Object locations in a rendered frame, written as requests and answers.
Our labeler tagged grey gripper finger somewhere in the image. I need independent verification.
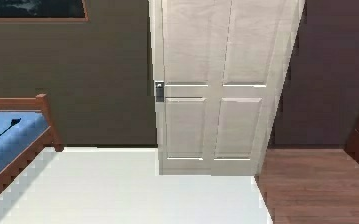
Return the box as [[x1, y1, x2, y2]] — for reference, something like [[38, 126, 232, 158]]
[[0, 117, 23, 148]]

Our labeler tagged wooden bed with blue mattress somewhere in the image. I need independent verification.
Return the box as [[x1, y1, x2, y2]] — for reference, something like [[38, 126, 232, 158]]
[[0, 93, 65, 208]]

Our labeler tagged wood framed dark picture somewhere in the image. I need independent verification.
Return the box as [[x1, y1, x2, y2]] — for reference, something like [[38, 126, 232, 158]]
[[0, 0, 90, 24]]

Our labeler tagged white panelled room door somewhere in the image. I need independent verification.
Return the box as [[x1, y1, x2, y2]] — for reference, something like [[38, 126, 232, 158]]
[[148, 0, 306, 177]]

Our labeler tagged grey door handle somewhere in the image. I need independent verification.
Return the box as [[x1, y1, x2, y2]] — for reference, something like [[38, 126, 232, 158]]
[[154, 80, 166, 103]]

